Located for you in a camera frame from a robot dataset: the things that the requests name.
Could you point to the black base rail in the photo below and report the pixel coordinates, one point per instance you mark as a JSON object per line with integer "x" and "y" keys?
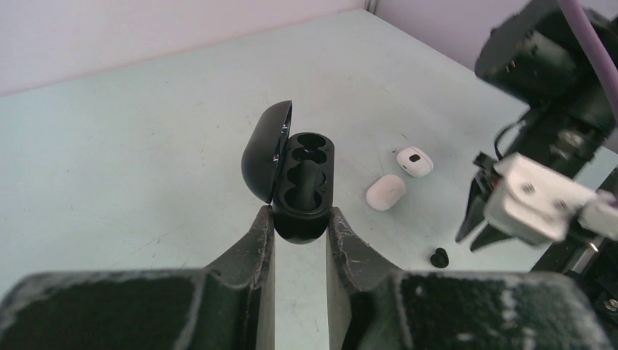
{"x": 591, "y": 262}

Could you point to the black charging case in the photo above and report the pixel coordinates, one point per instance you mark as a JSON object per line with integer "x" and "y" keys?
{"x": 292, "y": 173}

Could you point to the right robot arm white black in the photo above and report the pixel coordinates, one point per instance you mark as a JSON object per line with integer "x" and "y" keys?
{"x": 535, "y": 57}

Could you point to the black earbud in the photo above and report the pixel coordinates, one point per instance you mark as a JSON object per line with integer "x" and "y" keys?
{"x": 439, "y": 258}

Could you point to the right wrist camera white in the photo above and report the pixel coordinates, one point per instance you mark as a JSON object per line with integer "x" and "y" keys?
{"x": 537, "y": 205}

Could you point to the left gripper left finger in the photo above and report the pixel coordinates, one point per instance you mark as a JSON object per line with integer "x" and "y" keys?
{"x": 228, "y": 304}

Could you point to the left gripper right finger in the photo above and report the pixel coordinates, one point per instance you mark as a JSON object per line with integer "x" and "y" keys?
{"x": 374, "y": 304}

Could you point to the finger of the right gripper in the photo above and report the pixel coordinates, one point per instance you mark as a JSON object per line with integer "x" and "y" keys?
{"x": 487, "y": 236}
{"x": 478, "y": 195}

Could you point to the white charging case with dot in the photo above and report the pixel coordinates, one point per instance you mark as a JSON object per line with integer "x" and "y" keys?
{"x": 414, "y": 162}

